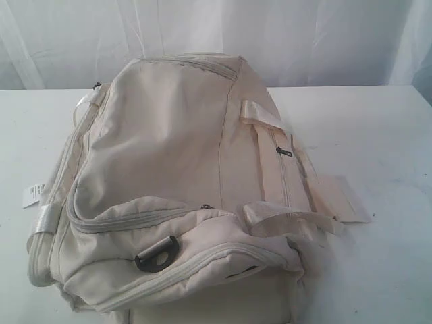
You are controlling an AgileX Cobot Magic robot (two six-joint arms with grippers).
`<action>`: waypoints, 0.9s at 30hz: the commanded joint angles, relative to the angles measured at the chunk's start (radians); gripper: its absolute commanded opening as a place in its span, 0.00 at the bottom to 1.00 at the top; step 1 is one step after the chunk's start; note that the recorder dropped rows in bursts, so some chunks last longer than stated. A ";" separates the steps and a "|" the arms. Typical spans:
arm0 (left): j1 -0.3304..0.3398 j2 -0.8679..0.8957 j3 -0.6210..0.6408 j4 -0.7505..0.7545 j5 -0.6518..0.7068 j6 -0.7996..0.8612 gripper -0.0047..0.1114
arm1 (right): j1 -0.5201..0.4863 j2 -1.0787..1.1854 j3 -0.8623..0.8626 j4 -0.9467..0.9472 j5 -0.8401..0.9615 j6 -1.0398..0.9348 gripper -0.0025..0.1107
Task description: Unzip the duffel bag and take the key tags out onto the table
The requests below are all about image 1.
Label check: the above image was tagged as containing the cream fabric duffel bag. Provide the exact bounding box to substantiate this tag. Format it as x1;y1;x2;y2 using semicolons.
27;53;371;323

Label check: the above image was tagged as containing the white paper tag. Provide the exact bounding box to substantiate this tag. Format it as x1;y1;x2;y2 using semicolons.
22;183;45;209

